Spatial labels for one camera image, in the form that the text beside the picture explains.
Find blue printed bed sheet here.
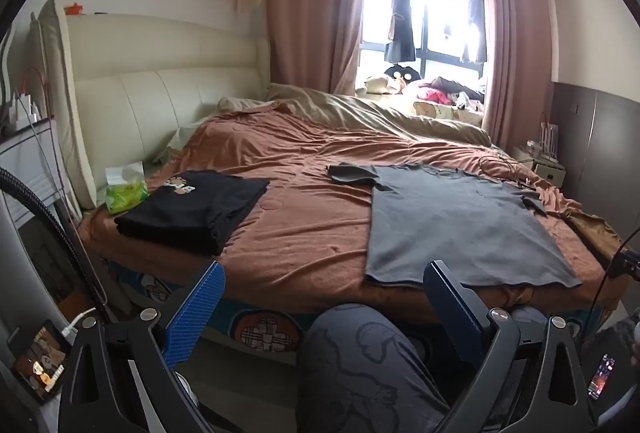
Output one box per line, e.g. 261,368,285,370
100,258,436,354

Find tan folded shirt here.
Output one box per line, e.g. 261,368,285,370
565,210,621,264

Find white nightstand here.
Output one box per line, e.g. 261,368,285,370
512,145,566,186

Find cream plush toy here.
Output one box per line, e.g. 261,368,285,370
362,75,401,96

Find white power strip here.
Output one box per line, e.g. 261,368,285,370
0,93,41,134

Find white rack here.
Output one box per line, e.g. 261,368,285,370
537,123,558,161

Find thin black coiled cable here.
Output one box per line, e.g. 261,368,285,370
477,155,536,188

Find pink curtain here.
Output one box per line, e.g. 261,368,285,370
265,0,366,96
480,0,556,148

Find green tissue pack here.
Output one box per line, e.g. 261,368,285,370
105,161,150,214

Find pile of clothes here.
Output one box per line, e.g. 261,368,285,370
410,77,486,108

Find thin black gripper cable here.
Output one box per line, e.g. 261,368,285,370
582,223,632,329

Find smartphone with lit screen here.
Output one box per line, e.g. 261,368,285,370
587,353,616,399

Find thick black cable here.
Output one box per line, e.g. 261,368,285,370
0,167,116,324

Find white charging cable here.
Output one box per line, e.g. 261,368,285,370
62,308,96,339

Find beige duvet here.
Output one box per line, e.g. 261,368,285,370
150,83,493,164

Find cream padded headboard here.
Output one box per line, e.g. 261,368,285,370
30,0,271,211

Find grey bedside cabinet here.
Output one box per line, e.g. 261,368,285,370
0,118,81,224

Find black and yellow plush toy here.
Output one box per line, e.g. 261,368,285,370
385,65,421,86

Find grey t-shirt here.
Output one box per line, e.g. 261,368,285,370
327,163,583,289

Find black folded t-shirt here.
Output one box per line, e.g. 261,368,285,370
116,170,271,256

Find bear printed bedding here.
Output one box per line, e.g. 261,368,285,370
412,100,483,120

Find dark hanging garment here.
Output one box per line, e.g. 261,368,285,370
384,0,417,62
460,0,488,64

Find person's leg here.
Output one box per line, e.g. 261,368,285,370
295,304,451,433

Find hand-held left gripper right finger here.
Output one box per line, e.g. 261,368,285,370
422,260,598,433

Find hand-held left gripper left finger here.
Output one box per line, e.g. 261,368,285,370
57,260,228,433

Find smartphone at left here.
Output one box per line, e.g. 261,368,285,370
6,320,76,406

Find bed with orange cover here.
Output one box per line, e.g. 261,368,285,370
77,110,626,319

